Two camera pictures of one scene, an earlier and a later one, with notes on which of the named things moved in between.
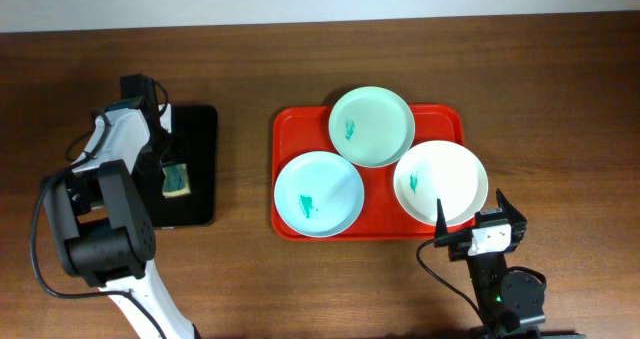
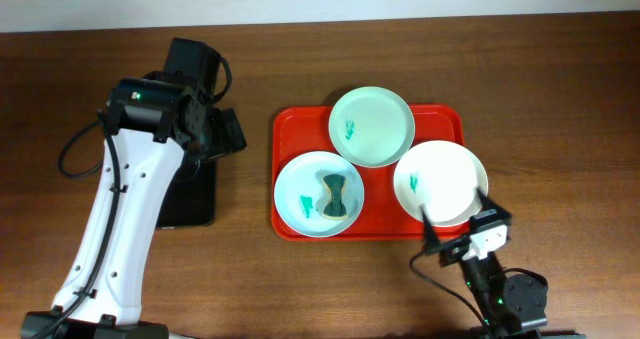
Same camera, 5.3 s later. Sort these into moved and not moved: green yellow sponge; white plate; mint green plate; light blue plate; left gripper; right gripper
Moved: left gripper; right gripper; green yellow sponge
Not moved: light blue plate; white plate; mint green plate
